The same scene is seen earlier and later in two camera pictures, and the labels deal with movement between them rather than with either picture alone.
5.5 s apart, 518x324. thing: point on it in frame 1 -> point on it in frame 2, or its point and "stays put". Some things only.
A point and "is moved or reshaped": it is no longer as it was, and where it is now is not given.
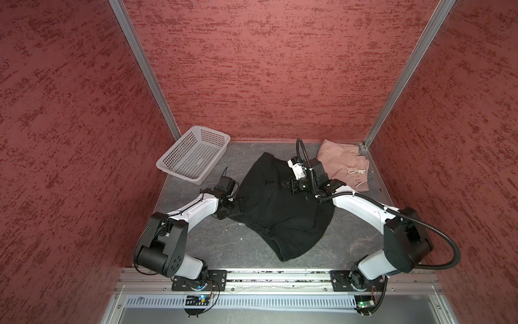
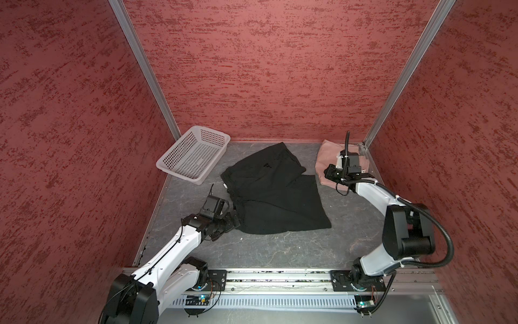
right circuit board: x=365 y=304 stays put
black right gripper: x=292 y=182 -> x=328 y=174
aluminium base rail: x=277 y=283 stays put
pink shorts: x=341 y=162 stays put
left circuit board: x=197 y=300 stays put
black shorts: x=293 y=221 is moved or reshaped
